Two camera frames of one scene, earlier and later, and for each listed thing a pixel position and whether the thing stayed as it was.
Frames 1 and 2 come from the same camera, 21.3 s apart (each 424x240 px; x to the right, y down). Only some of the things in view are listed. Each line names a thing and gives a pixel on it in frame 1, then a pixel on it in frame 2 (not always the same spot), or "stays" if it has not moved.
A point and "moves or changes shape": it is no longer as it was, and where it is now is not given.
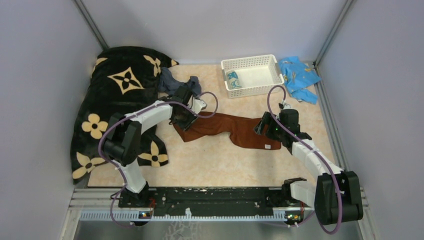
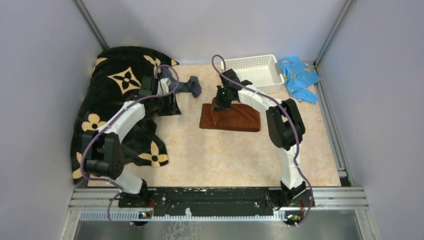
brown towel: (240, 130) moves or changes shape
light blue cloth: (300, 78) stays
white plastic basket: (249, 76) stays
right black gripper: (268, 119) → (218, 105)
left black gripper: (184, 126) → (172, 108)
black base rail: (205, 199) stays
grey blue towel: (168, 84) stays
